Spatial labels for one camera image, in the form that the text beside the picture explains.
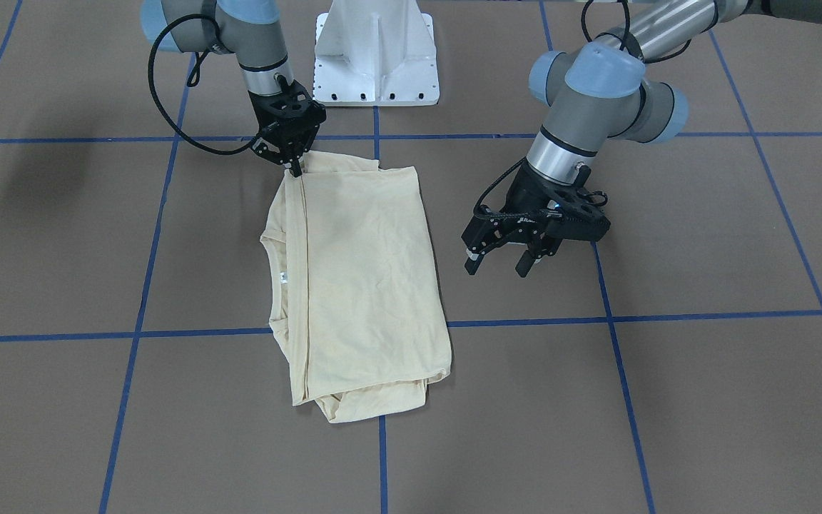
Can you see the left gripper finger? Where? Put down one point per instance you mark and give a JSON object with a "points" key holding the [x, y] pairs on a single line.
{"points": [[476, 253], [533, 253]]}

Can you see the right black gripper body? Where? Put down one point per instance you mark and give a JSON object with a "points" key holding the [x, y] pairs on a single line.
{"points": [[284, 145]]}

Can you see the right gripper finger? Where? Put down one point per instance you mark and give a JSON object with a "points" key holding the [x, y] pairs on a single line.
{"points": [[296, 167]]}

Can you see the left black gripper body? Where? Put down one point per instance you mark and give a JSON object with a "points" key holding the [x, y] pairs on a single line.
{"points": [[523, 190]]}

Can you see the beige long-sleeve printed shirt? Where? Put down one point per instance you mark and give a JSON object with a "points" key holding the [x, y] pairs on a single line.
{"points": [[356, 308]]}

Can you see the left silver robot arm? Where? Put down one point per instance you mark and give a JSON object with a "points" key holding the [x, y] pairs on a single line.
{"points": [[594, 94]]}

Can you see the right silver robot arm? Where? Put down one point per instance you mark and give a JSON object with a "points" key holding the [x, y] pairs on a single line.
{"points": [[249, 30]]}

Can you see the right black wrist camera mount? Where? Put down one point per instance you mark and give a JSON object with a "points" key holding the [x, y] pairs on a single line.
{"points": [[296, 117]]}

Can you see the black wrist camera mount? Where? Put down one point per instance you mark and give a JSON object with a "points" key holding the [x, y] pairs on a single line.
{"points": [[578, 215], [296, 117]]}

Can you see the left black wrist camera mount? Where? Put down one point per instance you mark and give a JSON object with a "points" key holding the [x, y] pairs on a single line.
{"points": [[578, 215]]}

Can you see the white camera post with base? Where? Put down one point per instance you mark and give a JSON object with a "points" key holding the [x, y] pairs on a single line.
{"points": [[375, 53]]}

